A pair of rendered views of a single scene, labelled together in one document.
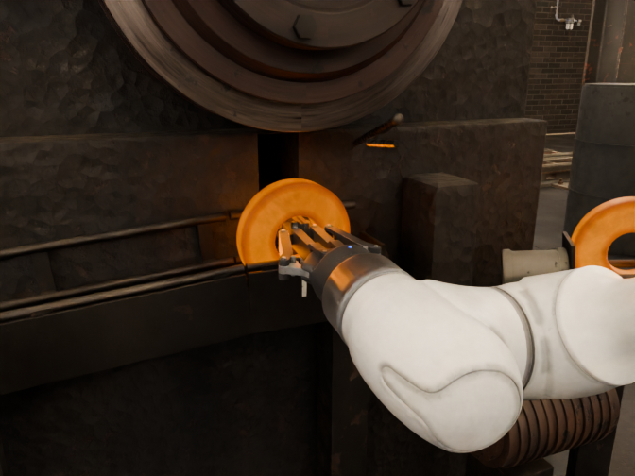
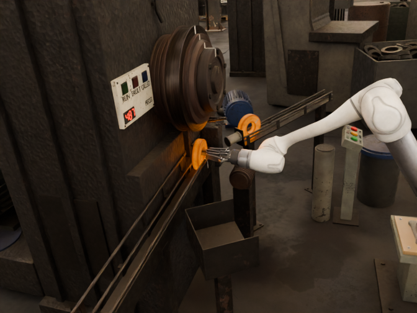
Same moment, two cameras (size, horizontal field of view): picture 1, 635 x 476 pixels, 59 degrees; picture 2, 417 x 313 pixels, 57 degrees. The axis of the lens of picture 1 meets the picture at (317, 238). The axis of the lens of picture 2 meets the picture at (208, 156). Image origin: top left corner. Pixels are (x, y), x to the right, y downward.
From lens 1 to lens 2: 151 cm
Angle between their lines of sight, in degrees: 46
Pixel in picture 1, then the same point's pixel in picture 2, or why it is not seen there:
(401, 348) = (270, 161)
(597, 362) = (284, 151)
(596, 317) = (282, 144)
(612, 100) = not seen: hidden behind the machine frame
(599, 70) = not seen: hidden behind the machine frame
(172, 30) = (193, 117)
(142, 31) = (187, 119)
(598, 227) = (244, 124)
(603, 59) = not seen: hidden behind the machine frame
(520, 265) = (233, 140)
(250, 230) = (198, 156)
